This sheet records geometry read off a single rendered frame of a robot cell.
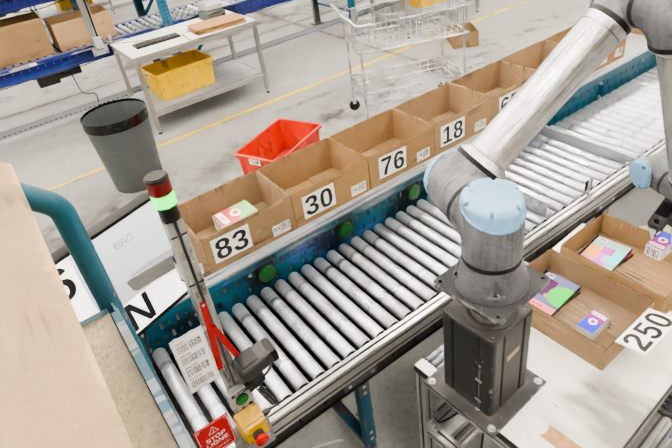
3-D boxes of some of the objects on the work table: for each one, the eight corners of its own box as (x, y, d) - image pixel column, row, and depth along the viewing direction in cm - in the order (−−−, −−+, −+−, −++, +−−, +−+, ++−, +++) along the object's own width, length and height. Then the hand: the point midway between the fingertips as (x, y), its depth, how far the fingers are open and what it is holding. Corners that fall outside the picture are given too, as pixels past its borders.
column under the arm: (546, 383, 162) (557, 306, 144) (492, 439, 150) (497, 362, 132) (476, 336, 180) (478, 263, 162) (423, 383, 168) (419, 309, 149)
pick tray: (660, 321, 176) (666, 299, 170) (556, 265, 203) (559, 245, 197) (702, 278, 188) (710, 257, 183) (600, 231, 215) (603, 211, 210)
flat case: (580, 289, 189) (581, 286, 188) (550, 319, 180) (550, 316, 179) (545, 272, 198) (546, 269, 197) (515, 299, 189) (515, 296, 188)
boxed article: (574, 334, 175) (576, 324, 173) (592, 318, 180) (594, 308, 177) (590, 343, 171) (592, 334, 169) (607, 327, 176) (610, 317, 173)
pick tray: (601, 372, 163) (606, 350, 157) (498, 306, 190) (500, 285, 184) (650, 322, 176) (656, 301, 170) (547, 267, 203) (550, 247, 197)
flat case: (632, 251, 201) (632, 248, 200) (607, 278, 192) (608, 275, 191) (596, 237, 210) (597, 234, 209) (571, 262, 201) (571, 258, 200)
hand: (662, 243), depth 179 cm, fingers closed on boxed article, 6 cm apart
